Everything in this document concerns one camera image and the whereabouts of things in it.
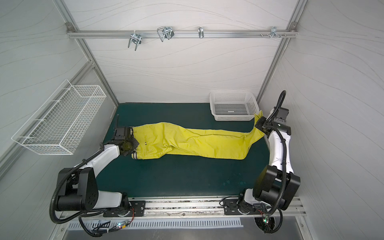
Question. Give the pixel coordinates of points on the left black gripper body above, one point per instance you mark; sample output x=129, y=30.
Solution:
x=127, y=142

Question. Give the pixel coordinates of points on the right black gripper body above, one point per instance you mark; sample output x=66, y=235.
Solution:
x=261, y=124

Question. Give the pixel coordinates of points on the yellow long pants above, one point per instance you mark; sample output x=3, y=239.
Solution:
x=157, y=140

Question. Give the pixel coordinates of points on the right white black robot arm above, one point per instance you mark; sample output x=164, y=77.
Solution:
x=277, y=184

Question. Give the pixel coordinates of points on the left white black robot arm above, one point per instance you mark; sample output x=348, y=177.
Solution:
x=77, y=188

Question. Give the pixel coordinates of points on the white plastic perforated basket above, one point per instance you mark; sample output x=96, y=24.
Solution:
x=233, y=106

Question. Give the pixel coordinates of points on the dark green table mat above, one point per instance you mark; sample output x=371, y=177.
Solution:
x=174, y=175

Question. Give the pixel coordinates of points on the metal U-bolt hook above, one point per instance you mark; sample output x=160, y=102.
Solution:
x=135, y=40

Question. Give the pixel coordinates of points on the metal double hook clamp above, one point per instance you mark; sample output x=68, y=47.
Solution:
x=165, y=33

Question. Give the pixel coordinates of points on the small metal hook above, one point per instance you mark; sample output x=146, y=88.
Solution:
x=201, y=32

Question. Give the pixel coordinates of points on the white wire wall basket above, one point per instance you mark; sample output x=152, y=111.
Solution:
x=58, y=126

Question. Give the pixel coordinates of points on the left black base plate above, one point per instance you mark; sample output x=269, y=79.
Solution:
x=137, y=210

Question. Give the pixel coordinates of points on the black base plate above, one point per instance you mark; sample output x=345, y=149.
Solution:
x=137, y=210
x=231, y=207

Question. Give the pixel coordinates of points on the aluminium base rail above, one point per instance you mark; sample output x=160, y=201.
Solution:
x=201, y=207

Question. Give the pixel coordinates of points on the metal bracket hook right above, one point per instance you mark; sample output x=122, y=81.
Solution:
x=273, y=34

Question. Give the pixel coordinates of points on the white slotted cable duct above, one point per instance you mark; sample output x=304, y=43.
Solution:
x=151, y=224

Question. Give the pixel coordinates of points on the horizontal aluminium rail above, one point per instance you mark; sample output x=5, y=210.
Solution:
x=179, y=34

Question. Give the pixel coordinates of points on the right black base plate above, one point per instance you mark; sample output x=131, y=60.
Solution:
x=231, y=207

